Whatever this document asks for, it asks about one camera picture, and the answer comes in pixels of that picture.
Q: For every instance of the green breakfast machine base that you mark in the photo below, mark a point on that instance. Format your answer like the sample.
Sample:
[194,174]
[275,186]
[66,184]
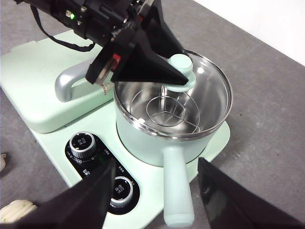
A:
[52,148]

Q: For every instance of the silver control knob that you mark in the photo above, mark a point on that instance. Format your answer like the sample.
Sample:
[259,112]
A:
[122,190]
[82,143]

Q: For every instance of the ridged bun with green dots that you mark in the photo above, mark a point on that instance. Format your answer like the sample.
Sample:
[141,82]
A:
[14,210]

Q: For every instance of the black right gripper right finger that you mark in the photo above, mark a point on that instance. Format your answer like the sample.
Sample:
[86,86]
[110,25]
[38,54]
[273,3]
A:
[238,210]

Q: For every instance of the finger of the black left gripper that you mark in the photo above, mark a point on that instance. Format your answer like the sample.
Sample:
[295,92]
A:
[159,35]
[147,69]

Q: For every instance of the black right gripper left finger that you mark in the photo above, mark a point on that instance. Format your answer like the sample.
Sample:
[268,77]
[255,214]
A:
[76,210]

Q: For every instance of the white red paper tag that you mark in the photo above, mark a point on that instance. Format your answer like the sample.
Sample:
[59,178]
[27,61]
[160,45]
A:
[104,89]

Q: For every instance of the glass pot lid green knob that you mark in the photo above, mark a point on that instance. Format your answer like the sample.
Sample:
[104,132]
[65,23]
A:
[181,64]

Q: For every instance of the plain white steamed bun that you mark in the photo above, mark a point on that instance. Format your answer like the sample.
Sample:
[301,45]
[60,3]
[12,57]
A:
[2,162]

